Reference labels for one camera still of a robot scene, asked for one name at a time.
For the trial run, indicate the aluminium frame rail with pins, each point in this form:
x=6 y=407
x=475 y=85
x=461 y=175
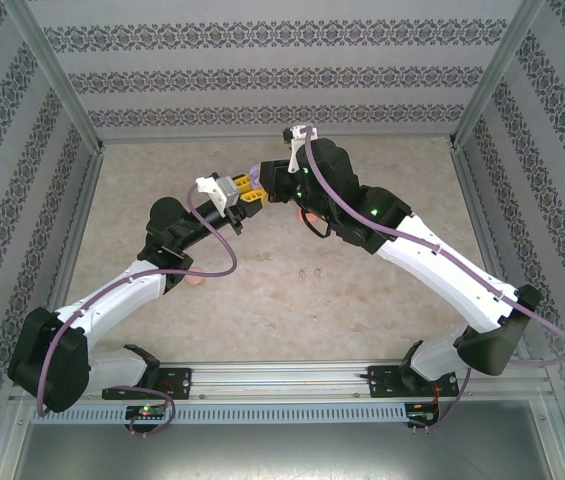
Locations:
x=472 y=200
x=84 y=200

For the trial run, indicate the grey metal panel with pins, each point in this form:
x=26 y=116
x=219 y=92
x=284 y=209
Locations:
x=282 y=455

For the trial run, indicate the aluminium frame post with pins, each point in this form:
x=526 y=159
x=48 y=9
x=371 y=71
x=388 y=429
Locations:
x=58 y=75
x=492 y=75

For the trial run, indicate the pink round earbud case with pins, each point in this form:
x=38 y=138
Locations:
x=194 y=281

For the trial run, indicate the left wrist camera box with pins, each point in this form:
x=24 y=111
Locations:
x=222 y=192

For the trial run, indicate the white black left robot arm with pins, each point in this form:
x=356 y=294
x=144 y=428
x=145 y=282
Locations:
x=117 y=300

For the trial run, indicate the wide aluminium mounting rail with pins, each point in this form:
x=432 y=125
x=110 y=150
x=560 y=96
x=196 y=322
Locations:
x=272 y=380

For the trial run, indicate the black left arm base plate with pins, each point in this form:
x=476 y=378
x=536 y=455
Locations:
x=182 y=385

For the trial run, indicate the coral rectangular earbud case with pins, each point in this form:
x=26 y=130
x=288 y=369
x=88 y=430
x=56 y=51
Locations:
x=300 y=217

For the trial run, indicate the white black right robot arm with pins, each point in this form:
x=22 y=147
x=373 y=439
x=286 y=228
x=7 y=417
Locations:
x=437 y=280

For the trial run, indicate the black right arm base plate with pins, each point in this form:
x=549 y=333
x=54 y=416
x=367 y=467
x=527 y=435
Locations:
x=379 y=385

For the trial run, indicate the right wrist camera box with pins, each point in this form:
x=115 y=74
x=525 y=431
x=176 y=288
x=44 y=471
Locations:
x=297 y=155

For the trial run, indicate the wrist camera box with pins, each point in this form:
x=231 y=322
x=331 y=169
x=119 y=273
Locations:
x=297 y=155
x=222 y=192

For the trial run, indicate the grey wall base strip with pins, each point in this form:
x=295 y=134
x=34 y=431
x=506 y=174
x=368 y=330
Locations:
x=187 y=138

